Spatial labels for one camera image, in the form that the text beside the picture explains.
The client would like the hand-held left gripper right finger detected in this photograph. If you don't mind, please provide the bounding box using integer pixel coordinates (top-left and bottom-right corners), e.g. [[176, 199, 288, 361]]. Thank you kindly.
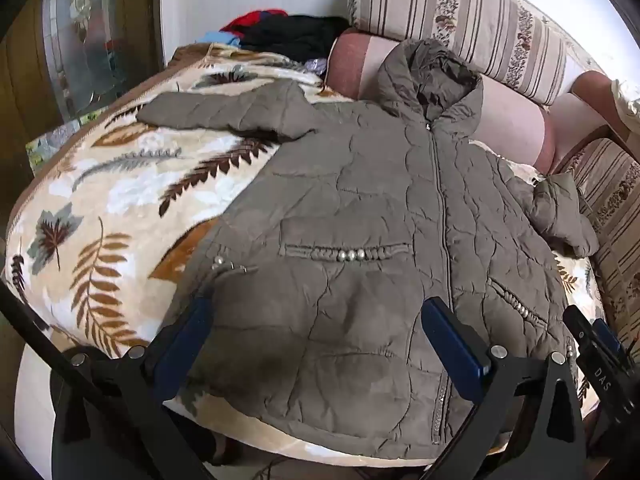
[[421, 296, 587, 480]]

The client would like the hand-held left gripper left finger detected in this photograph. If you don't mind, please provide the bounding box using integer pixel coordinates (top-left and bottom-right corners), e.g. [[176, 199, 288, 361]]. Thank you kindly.
[[50, 296, 216, 480]]

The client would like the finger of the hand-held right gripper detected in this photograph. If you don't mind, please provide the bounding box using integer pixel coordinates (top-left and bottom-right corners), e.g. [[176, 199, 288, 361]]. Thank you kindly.
[[592, 317, 635, 367], [562, 305, 618, 401]]

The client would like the olive quilted hooded jacket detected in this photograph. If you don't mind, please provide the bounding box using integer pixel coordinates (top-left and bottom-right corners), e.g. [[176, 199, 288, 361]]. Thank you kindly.
[[136, 37, 601, 462]]

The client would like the striped floral side cushion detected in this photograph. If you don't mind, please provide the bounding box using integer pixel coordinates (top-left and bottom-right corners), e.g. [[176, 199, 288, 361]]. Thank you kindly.
[[570, 137, 640, 367]]

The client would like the leaf print fleece blanket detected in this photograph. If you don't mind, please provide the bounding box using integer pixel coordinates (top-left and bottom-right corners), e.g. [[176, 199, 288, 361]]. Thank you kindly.
[[2, 42, 608, 480]]

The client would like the pink bolster pillow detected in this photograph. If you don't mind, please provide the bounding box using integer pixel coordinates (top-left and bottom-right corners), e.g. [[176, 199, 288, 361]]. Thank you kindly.
[[325, 29, 556, 171]]

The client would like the green printed cloth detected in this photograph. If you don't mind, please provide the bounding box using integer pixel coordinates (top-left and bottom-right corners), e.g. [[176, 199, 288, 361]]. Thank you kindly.
[[25, 119, 103, 172]]

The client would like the white cloth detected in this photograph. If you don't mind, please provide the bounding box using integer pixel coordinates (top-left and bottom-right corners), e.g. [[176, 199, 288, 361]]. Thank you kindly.
[[609, 79, 640, 133]]

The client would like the light blue cloth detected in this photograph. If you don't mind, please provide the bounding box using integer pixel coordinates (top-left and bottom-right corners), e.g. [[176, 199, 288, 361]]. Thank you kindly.
[[197, 30, 247, 52]]

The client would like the frosted glass door panel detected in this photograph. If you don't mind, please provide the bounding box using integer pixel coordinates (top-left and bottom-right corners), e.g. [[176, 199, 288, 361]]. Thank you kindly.
[[42, 0, 162, 122]]

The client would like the black cloth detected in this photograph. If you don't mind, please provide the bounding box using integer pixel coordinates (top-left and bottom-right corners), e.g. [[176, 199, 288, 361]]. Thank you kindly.
[[240, 15, 351, 64]]

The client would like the red cloth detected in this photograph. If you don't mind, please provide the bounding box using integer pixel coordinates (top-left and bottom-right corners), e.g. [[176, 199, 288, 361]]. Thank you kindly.
[[220, 9, 289, 36]]

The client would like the long striped floral cushion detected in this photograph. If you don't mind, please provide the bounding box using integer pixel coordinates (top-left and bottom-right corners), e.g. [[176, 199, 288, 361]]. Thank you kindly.
[[347, 0, 583, 107]]

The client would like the brown wooden sofa frame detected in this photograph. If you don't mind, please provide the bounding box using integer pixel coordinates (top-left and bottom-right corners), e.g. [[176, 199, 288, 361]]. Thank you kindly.
[[552, 70, 640, 176]]

